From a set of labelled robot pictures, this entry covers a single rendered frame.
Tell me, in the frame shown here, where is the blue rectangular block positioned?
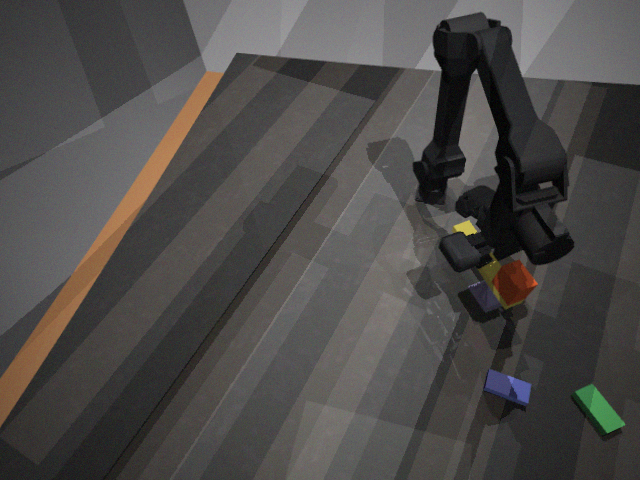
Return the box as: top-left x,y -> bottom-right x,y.
483,368 -> 532,406

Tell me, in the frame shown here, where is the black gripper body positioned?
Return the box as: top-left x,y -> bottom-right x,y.
438,203 -> 519,273

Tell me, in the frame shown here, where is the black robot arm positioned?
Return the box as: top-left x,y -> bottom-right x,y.
413,12 -> 574,265

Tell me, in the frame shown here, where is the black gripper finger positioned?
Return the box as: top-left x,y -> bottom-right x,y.
493,243 -> 523,261
467,233 -> 493,269

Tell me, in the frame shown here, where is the green flat bar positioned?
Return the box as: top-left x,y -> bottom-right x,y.
572,383 -> 626,436

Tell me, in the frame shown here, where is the yellow bar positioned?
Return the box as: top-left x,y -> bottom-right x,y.
452,221 -> 538,310

